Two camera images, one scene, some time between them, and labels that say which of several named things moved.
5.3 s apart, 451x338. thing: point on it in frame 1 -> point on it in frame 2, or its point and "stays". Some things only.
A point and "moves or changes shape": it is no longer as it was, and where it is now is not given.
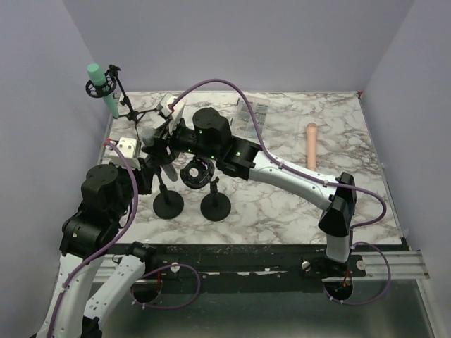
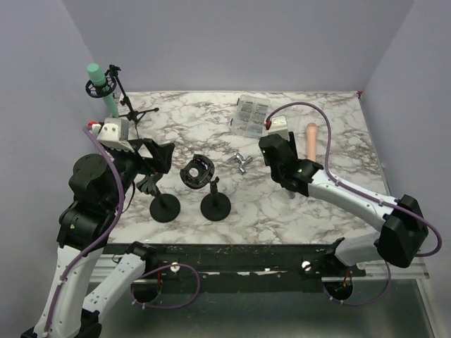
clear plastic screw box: (242, 122) stays
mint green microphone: (98, 78) stays
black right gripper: (167, 141) -> (292, 143)
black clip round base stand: (167, 204) moves or changes shape
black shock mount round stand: (215, 205) stays
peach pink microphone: (311, 146) stays
